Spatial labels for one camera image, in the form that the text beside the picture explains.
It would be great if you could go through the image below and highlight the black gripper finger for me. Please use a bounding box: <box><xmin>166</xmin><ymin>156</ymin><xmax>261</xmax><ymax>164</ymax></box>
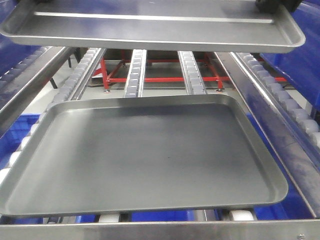
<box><xmin>255</xmin><ymin>0</ymin><xmax>302</xmax><ymax>13</ymax></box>

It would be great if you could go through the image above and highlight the small silver ribbed tray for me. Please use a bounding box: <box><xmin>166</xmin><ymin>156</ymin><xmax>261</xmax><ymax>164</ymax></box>
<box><xmin>0</xmin><ymin>0</ymin><xmax>306</xmax><ymax>53</ymax></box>

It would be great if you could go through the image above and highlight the large grey metal tray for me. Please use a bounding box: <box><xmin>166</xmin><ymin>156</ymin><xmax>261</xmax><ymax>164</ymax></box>
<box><xmin>0</xmin><ymin>94</ymin><xmax>288</xmax><ymax>217</ymax></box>

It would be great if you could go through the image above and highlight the blue bin upper right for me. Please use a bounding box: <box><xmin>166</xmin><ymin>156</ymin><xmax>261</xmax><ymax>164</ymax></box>
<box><xmin>260</xmin><ymin>0</ymin><xmax>320</xmax><ymax>110</ymax></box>

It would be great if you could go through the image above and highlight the blue bin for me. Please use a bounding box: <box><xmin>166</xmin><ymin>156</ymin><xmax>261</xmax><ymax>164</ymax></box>
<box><xmin>0</xmin><ymin>35</ymin><xmax>35</xmax><ymax>76</ymax></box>
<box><xmin>260</xmin><ymin>0</ymin><xmax>320</xmax><ymax>110</ymax></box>

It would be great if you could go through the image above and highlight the right lane roller track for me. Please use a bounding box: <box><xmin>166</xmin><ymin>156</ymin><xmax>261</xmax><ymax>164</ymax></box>
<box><xmin>233</xmin><ymin>52</ymin><xmax>320</xmax><ymax>148</ymax></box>

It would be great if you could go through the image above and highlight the centre-right white roller track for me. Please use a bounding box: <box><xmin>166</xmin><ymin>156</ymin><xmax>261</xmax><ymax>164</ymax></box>
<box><xmin>177</xmin><ymin>51</ymin><xmax>207</xmax><ymax>95</ymax></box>

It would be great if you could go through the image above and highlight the centre-left white roller track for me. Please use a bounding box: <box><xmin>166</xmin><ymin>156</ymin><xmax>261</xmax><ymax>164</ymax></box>
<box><xmin>123</xmin><ymin>49</ymin><xmax>147</xmax><ymax>98</ymax></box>

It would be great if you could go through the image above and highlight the left white roller track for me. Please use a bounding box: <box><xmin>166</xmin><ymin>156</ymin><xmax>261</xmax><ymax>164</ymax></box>
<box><xmin>0</xmin><ymin>47</ymin><xmax>106</xmax><ymax>182</ymax></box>

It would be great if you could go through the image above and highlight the front steel rack bar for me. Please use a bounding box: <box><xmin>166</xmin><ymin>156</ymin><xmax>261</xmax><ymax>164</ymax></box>
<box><xmin>0</xmin><ymin>219</ymin><xmax>320</xmax><ymax>240</ymax></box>

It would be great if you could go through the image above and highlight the far left roller track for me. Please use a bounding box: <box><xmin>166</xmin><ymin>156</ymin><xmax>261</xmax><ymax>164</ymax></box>
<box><xmin>0</xmin><ymin>46</ymin><xmax>51</xmax><ymax>88</ymax></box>

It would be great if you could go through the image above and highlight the blue bin upper left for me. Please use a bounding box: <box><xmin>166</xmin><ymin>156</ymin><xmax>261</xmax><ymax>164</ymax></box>
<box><xmin>0</xmin><ymin>35</ymin><xmax>35</xmax><ymax>76</ymax></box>

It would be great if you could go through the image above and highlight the blue bin lower shelf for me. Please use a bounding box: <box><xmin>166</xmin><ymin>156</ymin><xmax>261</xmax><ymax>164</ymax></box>
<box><xmin>0</xmin><ymin>114</ymin><xmax>40</xmax><ymax>169</ymax></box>

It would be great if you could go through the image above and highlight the right steel divider rail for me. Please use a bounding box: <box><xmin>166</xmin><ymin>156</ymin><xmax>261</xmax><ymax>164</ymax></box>
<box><xmin>215</xmin><ymin>52</ymin><xmax>320</xmax><ymax>219</ymax></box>

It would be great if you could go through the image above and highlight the steel divider rail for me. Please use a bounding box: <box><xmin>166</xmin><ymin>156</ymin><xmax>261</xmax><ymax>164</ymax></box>
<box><xmin>0</xmin><ymin>46</ymin><xmax>75</xmax><ymax>135</ymax></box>
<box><xmin>215</xmin><ymin>52</ymin><xmax>320</xmax><ymax>219</ymax></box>

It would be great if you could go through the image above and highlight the red metal frame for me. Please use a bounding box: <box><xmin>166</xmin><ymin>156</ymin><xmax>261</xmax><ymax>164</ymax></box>
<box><xmin>91</xmin><ymin>49</ymin><xmax>286</xmax><ymax>94</ymax></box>

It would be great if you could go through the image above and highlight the left steel divider rail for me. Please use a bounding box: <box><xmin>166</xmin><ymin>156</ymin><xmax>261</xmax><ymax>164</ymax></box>
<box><xmin>0</xmin><ymin>46</ymin><xmax>75</xmax><ymax>135</ymax></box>

